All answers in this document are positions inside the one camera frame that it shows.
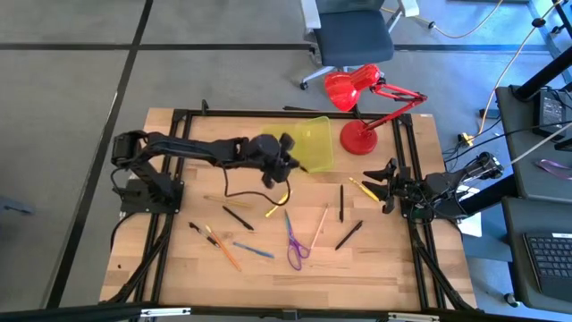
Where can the translucent yellow-green supply box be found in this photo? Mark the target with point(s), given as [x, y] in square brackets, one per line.
[317, 143]

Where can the dark blue office chair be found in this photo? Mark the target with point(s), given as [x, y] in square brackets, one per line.
[353, 40]

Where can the black diagonal pole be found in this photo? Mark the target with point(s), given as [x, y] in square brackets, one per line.
[543, 73]

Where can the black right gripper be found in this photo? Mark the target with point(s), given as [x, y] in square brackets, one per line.
[409, 190]

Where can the black laptop keyboard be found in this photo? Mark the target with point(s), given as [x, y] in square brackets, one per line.
[552, 264]

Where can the black desk leg beam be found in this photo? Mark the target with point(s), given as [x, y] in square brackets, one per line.
[487, 197]

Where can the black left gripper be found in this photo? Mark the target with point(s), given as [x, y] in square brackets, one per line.
[282, 163]

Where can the pink pencil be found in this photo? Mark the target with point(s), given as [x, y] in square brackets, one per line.
[320, 226]

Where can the black crossbar with silver brackets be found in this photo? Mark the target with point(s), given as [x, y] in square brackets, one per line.
[67, 313]

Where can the purple scissors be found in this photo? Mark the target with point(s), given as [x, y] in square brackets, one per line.
[291, 234]

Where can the red desk lamp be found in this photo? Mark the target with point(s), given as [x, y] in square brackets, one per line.
[346, 89]

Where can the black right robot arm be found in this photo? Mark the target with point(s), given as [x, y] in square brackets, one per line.
[447, 183]

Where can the black marker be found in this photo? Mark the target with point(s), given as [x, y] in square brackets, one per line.
[203, 234]

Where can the black power adapter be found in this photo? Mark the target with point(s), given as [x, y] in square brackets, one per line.
[549, 112]

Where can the blue pen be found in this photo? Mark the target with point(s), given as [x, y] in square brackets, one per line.
[252, 250]

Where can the purple ribbon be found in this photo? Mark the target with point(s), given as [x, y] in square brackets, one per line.
[554, 169]

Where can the orange pencil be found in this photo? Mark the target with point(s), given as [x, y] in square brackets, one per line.
[223, 248]

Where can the black aluminium table frame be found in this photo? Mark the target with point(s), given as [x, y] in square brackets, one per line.
[286, 114]

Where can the yellow pen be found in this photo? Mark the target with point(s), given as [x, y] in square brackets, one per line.
[364, 189]
[277, 205]

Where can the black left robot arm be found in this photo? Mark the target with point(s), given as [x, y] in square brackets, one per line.
[187, 149]

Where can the white paper sheet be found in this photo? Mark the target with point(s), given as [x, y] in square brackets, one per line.
[471, 226]

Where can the black pen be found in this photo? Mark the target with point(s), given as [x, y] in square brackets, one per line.
[238, 218]
[349, 235]
[341, 203]

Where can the dark grey side desk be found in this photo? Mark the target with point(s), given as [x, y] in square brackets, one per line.
[527, 179]
[514, 250]

